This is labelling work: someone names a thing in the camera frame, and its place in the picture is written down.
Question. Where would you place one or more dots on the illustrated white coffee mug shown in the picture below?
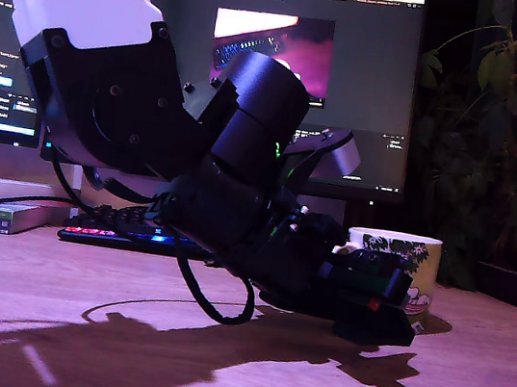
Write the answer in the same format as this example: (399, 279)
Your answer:
(423, 267)

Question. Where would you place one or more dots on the large black computer monitor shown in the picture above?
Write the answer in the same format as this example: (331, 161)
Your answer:
(369, 74)

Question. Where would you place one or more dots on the black backlit keyboard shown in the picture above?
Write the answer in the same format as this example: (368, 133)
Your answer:
(87, 231)

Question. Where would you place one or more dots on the green leafy houseplant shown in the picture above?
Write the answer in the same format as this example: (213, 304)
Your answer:
(500, 142)

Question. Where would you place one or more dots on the white cardboard box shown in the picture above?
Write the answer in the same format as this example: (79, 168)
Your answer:
(10, 190)

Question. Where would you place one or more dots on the dark vertical post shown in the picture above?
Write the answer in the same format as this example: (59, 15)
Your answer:
(353, 215)

